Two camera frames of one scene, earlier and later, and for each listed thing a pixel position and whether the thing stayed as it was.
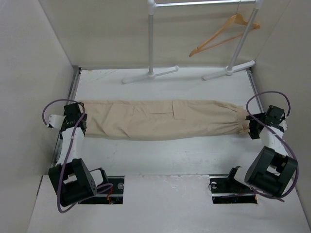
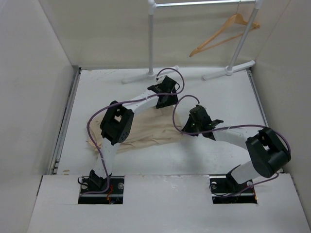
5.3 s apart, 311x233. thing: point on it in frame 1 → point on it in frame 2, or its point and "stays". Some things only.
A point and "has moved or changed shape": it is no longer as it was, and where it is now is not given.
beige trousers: (163, 120) has moved or changed shape
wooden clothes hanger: (236, 18) stays
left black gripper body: (84, 118) → (169, 102)
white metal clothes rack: (230, 69) stays
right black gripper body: (253, 131) → (191, 126)
